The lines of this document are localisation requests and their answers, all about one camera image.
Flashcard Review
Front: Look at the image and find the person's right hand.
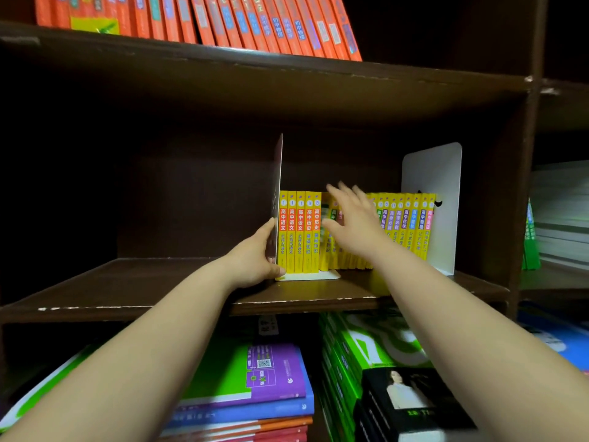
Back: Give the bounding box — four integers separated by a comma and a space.
321, 181, 393, 266

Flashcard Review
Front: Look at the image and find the person's left hand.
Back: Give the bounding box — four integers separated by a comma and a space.
219, 217, 287, 291

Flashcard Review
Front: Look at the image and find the white metal bookend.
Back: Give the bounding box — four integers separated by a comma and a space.
401, 142, 463, 277
271, 133, 341, 282

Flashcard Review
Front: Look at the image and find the person's right forearm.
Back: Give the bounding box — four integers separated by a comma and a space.
366, 246, 589, 442

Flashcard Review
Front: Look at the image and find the person's left forearm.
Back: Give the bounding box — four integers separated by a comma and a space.
0, 256, 240, 442

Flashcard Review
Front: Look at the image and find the row of yellow books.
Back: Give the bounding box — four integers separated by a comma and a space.
277, 190, 438, 275

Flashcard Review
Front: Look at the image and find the stack of green books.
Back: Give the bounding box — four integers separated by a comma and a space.
319, 310, 434, 442

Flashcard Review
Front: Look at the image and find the orange book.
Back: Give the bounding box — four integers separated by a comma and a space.
159, 416, 314, 442

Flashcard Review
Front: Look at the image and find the dark brown wooden bookshelf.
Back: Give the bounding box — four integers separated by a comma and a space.
0, 0, 589, 442

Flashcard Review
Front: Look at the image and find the black book with portrait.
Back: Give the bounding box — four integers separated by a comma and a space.
353, 366, 478, 442

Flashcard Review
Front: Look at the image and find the thin green book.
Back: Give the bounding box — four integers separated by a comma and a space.
522, 198, 543, 271

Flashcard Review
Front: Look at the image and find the stack of white books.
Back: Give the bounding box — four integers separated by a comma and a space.
529, 160, 589, 272

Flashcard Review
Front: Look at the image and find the row of orange books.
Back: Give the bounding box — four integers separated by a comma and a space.
34, 0, 363, 62

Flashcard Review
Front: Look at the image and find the blue and white book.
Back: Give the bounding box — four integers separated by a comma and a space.
517, 303, 589, 374

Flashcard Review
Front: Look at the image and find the yellow green card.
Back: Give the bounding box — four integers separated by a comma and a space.
70, 15, 121, 35

